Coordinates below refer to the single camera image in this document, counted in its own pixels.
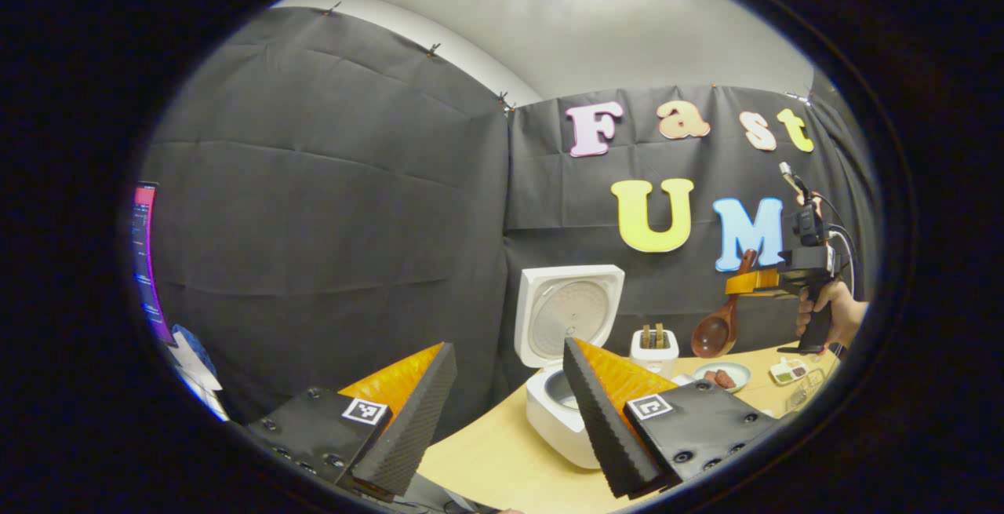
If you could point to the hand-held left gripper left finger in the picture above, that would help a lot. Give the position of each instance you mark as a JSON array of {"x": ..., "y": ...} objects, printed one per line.
[{"x": 416, "y": 435}]

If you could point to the light green plate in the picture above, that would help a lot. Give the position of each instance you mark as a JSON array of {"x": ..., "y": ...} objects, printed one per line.
[{"x": 741, "y": 377}]

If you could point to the brown bread slice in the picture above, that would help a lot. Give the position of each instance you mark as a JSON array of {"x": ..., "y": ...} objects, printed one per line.
[
  {"x": 660, "y": 335},
  {"x": 646, "y": 336}
]

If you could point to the white toaster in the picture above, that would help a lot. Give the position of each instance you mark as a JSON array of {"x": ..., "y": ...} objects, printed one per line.
[{"x": 655, "y": 362}]

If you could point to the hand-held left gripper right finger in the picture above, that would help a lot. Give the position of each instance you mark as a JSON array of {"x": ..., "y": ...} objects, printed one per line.
[{"x": 604, "y": 428}]

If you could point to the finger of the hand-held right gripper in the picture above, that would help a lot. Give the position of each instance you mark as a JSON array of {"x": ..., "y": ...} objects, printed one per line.
[{"x": 753, "y": 282}]

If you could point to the white divided dish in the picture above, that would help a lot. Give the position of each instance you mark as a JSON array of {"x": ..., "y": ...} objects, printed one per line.
[{"x": 788, "y": 373}]

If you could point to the computer monitor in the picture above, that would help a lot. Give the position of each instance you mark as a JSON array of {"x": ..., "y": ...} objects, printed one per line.
[{"x": 149, "y": 263}]

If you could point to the white rice cooker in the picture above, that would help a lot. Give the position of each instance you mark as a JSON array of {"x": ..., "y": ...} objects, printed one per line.
[{"x": 549, "y": 429}]

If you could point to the wooden spoon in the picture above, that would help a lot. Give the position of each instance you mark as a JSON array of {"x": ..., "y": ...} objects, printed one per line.
[{"x": 712, "y": 335}]

